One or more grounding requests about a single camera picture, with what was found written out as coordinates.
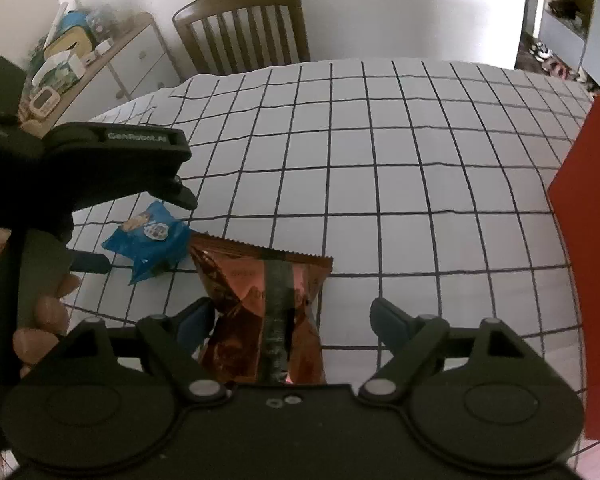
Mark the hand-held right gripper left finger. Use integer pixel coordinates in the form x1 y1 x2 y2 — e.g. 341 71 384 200
45 297 231 403

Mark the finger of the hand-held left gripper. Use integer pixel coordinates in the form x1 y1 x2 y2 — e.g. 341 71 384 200
147 174 199 211
66 252 112 275

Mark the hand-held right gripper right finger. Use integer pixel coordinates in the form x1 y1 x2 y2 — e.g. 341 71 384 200
357 297 546 403

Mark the brown snack packet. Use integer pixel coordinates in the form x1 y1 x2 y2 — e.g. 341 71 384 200
187 232 334 386

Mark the blue snack packet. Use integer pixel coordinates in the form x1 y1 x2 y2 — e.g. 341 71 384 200
101 201 192 286

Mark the red cardboard box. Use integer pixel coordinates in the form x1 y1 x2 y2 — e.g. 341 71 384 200
546 94 600 442

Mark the person's left hand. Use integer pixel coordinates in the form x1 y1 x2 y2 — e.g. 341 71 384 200
0 226 83 380

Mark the small white clock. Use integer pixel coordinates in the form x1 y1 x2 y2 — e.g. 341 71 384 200
27 87 61 118

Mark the white green carton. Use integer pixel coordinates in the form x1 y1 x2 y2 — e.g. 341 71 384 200
32 52 83 93

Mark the wooden white sideboard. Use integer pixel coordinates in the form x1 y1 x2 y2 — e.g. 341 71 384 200
17 12 181 138

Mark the blue yellow box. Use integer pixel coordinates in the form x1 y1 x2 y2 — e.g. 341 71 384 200
42 10 93 61

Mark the white grid tablecloth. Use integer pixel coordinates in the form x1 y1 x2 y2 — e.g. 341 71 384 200
62 60 600 480

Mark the wooden chair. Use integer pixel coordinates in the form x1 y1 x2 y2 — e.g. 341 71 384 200
172 0 312 78

